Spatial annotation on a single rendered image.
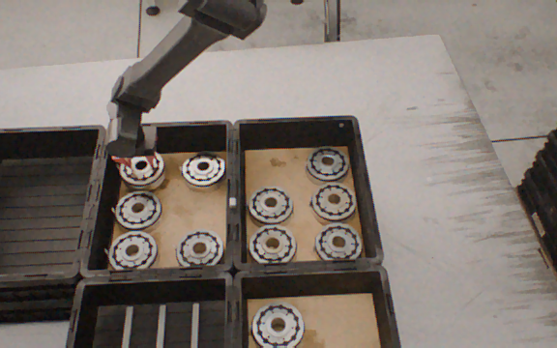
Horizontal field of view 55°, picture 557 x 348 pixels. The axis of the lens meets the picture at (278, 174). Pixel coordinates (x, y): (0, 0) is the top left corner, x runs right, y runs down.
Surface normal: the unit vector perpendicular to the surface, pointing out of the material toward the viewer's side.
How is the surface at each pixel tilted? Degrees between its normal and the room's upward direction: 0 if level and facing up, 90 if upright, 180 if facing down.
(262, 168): 0
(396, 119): 0
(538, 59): 0
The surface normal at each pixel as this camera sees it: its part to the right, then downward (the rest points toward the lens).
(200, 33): -0.10, 0.95
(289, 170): 0.00, -0.60
